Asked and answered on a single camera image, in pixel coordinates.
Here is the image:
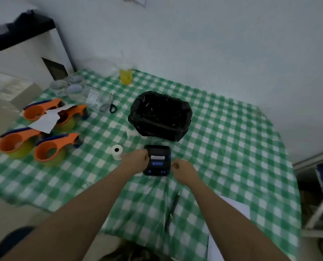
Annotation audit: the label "orange tape dispenser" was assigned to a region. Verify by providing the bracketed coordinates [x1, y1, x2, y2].
[0, 127, 42, 160]
[33, 133, 83, 167]
[23, 98, 63, 122]
[53, 104, 90, 132]

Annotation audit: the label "clear round container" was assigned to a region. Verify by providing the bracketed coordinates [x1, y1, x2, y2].
[65, 74, 85, 86]
[66, 84, 84, 101]
[49, 80, 69, 96]

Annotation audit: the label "black cloth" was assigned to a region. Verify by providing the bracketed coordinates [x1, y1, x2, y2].
[0, 10, 56, 51]

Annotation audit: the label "large white paper sheet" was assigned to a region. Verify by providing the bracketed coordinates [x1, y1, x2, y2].
[207, 195, 251, 261]

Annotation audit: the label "person's left hand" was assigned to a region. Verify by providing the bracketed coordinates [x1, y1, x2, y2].
[120, 149, 150, 176]

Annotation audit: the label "bin with black bag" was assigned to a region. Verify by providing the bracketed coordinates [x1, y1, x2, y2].
[128, 91, 193, 142]

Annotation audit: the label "white label roll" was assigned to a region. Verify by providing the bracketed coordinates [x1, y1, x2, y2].
[111, 144, 123, 161]

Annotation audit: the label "green checked tablecloth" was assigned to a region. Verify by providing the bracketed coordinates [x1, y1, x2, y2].
[0, 68, 303, 261]

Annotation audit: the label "dark blue stool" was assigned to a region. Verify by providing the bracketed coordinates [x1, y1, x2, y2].
[0, 226, 36, 261]

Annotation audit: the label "white cabinet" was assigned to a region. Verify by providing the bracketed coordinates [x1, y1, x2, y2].
[0, 9, 76, 88]

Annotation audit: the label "black-handled scissors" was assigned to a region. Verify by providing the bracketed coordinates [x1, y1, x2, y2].
[99, 92, 117, 114]

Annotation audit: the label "black portable label printer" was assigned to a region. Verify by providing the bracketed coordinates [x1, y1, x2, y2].
[143, 145, 172, 177]

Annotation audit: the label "grey stone block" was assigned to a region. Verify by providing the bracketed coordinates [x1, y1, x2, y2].
[0, 68, 43, 111]

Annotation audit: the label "yellow plastic cup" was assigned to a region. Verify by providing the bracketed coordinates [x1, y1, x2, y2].
[119, 68, 133, 86]

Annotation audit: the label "person's right forearm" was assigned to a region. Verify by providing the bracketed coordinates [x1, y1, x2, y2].
[187, 178, 291, 261]

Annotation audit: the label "person's left forearm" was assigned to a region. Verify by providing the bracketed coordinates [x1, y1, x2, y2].
[0, 167, 140, 261]

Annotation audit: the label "person's right hand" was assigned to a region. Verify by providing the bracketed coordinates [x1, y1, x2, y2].
[171, 159, 201, 187]

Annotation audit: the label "clear plastic bag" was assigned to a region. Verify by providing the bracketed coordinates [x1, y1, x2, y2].
[83, 85, 103, 107]

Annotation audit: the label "black pen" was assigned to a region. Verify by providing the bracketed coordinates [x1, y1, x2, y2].
[164, 191, 181, 233]

